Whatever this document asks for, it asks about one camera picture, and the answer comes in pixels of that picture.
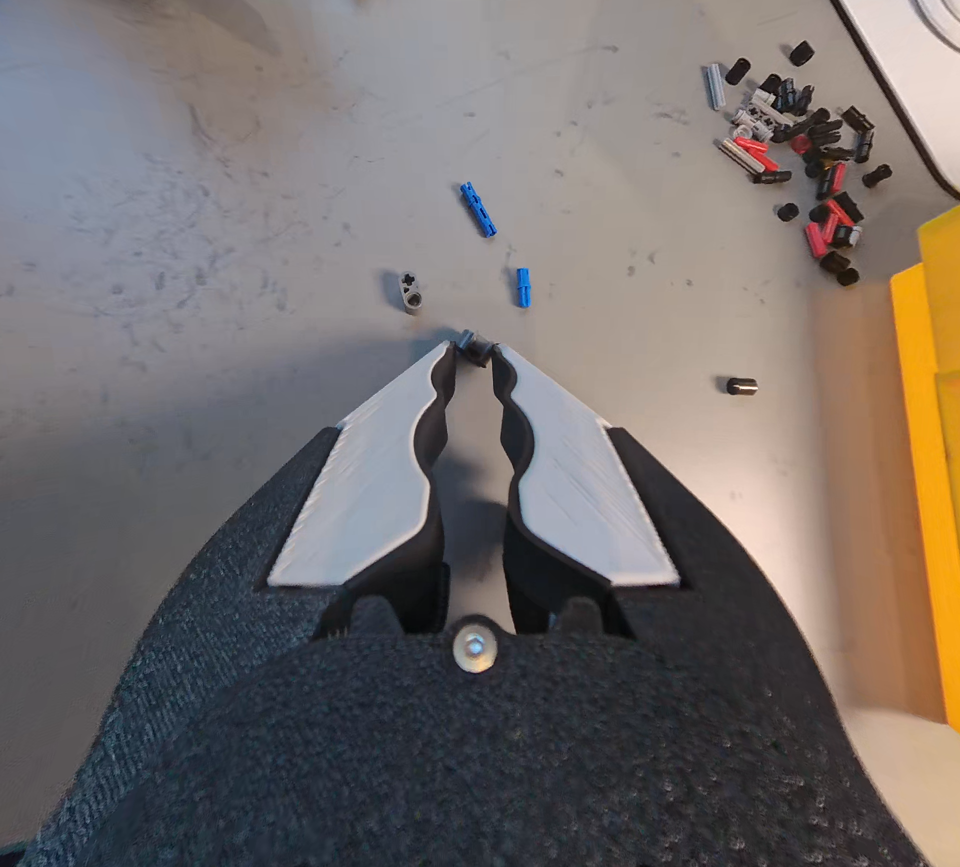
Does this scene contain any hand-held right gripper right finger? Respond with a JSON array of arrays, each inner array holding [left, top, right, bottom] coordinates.
[[491, 344, 682, 634]]

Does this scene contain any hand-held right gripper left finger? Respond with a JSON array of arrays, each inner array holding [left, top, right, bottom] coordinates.
[[266, 340, 460, 634]]

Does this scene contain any long blue pin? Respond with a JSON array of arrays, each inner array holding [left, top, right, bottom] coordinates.
[[459, 181, 499, 240]]

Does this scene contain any grey desk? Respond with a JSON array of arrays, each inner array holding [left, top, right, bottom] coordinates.
[[0, 0, 960, 867]]

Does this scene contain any yellow divided parts bin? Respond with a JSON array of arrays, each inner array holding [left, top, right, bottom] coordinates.
[[888, 203, 960, 729]]

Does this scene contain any pile of small toy pieces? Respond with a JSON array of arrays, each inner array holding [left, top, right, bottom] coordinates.
[[701, 40, 895, 288]]

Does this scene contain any white rounded board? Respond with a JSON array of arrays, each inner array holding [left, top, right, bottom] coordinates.
[[776, 0, 960, 197]]

